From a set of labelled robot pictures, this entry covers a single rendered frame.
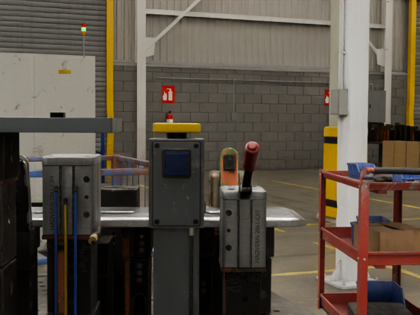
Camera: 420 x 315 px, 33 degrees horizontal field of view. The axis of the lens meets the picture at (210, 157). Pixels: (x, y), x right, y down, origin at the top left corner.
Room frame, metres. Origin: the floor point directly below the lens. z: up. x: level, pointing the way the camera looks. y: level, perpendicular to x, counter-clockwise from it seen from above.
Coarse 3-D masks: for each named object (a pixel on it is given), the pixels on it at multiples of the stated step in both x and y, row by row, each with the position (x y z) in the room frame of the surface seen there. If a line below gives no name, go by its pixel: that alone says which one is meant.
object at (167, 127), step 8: (152, 128) 0.88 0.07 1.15; (160, 128) 0.87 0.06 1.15; (168, 128) 0.87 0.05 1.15; (176, 128) 0.87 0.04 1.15; (184, 128) 0.88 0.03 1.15; (192, 128) 0.88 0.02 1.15; (200, 128) 0.88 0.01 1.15; (168, 136) 0.90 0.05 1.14; (176, 136) 0.89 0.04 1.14; (184, 136) 0.90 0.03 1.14
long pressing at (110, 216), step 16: (32, 208) 1.28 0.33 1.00; (112, 208) 1.29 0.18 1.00; (128, 208) 1.29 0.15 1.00; (144, 208) 1.29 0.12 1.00; (208, 208) 1.30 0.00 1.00; (272, 208) 1.31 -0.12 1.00; (32, 224) 1.14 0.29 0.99; (112, 224) 1.14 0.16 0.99; (128, 224) 1.14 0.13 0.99; (144, 224) 1.14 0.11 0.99; (208, 224) 1.15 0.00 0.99; (272, 224) 1.15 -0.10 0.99; (288, 224) 1.15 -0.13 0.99; (304, 224) 1.17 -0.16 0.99
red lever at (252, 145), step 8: (248, 144) 0.93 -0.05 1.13; (256, 144) 0.92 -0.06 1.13; (248, 152) 0.92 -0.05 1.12; (256, 152) 0.92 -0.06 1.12; (248, 160) 0.94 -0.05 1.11; (256, 160) 0.94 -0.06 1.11; (248, 168) 0.96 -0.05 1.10; (248, 176) 0.99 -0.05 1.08; (240, 184) 1.02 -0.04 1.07; (248, 184) 1.01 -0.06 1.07; (240, 192) 1.02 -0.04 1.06; (248, 192) 1.02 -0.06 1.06
